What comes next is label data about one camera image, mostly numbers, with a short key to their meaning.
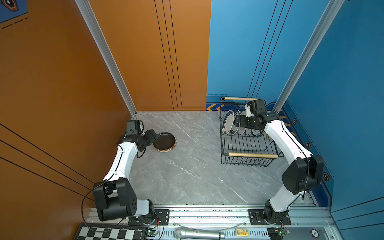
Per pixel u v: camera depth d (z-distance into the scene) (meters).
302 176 0.45
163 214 0.75
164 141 1.00
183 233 0.67
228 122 1.05
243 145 0.99
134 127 0.66
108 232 0.42
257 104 0.66
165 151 0.96
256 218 0.72
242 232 0.68
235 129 1.05
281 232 0.69
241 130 1.04
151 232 0.70
